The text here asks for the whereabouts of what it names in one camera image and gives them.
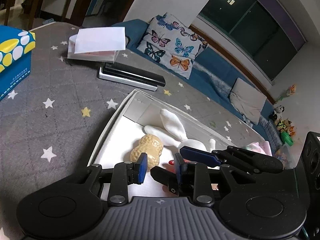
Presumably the black-haired doll figure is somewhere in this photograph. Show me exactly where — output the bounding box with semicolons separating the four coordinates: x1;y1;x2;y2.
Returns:
162;184;221;198

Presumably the white plush rabbit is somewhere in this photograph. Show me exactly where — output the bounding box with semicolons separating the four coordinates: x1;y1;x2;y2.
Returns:
144;108;216;152

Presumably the panda plush toy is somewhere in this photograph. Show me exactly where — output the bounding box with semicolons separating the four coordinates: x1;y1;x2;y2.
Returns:
268;105;285;122

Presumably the dark window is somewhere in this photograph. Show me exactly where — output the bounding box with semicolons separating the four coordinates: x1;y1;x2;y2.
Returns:
200;0;305;80

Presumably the grey star tablecloth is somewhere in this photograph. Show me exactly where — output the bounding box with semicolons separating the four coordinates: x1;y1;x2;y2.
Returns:
1;23;265;239

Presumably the butterfly print pillow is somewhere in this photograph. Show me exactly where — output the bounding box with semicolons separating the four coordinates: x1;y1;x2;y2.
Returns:
137;13;208;79

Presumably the grey cushion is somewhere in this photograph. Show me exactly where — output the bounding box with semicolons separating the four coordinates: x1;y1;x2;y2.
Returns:
229;78;267;125

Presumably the red round robot toy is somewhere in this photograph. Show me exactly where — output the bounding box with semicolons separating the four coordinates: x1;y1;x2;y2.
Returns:
169;159;187;174

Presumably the tan peanut toy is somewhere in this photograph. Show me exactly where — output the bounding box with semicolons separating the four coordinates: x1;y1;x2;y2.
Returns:
130;134;164;172

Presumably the black white flat device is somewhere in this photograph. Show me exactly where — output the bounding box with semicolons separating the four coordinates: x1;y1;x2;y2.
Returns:
98;62;166;91

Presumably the clear box with paper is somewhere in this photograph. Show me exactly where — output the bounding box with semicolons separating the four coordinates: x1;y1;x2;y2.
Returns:
67;27;126;63

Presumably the clear toy storage box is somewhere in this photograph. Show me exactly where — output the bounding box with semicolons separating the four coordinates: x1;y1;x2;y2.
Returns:
273;143;301;170

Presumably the blue yellow tissue box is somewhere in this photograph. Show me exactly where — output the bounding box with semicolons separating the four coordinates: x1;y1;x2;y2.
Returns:
0;25;36;99

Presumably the blue sofa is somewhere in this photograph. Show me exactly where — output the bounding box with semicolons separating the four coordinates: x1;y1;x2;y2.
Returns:
113;19;283;150

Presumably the pastel tissue pack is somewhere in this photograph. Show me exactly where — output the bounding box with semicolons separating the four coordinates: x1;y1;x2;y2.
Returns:
244;141;272;156

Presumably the grey white storage box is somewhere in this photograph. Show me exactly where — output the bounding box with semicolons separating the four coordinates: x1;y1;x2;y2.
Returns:
86;88;267;202

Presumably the green toy bin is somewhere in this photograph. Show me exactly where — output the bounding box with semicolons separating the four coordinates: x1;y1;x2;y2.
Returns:
281;131;293;146

